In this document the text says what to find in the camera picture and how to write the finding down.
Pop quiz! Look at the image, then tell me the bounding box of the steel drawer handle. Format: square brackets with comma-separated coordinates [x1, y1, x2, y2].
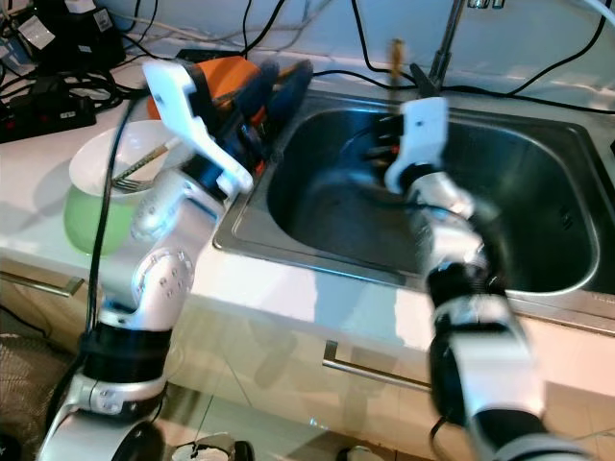
[0, 274, 83, 299]
[322, 341, 433, 393]

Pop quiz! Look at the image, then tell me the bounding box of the black charger box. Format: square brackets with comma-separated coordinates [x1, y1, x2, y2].
[19, 0, 126, 70]

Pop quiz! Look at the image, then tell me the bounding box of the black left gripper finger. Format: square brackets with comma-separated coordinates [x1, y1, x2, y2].
[238, 61, 285, 121]
[274, 60, 316, 121]

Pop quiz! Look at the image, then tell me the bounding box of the light long-handled utensil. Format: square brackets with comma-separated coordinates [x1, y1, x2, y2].
[130, 134, 184, 183]

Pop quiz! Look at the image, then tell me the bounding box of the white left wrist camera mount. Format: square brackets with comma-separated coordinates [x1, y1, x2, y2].
[142, 60, 254, 198]

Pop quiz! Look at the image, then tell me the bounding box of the steel sink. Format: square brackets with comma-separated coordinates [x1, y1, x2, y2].
[211, 85, 615, 323]

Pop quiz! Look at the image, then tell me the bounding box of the black power strip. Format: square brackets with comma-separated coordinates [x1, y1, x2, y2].
[0, 91, 97, 145]

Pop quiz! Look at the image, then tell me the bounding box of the white bowl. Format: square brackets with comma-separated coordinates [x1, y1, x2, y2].
[69, 120, 188, 203]

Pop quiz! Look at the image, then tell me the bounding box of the black plug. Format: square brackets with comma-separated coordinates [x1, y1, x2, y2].
[24, 72, 63, 102]

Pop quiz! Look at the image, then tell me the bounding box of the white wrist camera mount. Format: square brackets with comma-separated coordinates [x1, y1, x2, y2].
[142, 60, 254, 198]
[384, 96, 450, 191]

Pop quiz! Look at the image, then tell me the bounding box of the floor fan grille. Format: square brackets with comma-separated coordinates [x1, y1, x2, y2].
[0, 331, 73, 461]

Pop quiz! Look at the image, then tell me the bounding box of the green plate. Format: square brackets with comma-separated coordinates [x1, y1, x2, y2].
[62, 178, 155, 255]

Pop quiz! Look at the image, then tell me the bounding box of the steel faucet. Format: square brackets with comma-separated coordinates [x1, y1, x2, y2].
[389, 0, 472, 97]

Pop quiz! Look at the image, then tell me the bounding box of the white kitchen cabinet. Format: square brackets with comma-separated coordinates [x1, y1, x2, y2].
[0, 240, 615, 461]

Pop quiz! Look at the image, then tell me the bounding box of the black power adapter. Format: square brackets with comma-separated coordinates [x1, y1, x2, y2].
[178, 48, 232, 66]

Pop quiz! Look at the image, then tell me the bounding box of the orange bowl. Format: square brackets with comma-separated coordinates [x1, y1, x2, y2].
[149, 56, 268, 121]

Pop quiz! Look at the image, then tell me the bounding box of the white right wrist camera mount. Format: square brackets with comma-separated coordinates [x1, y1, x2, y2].
[384, 96, 450, 191]

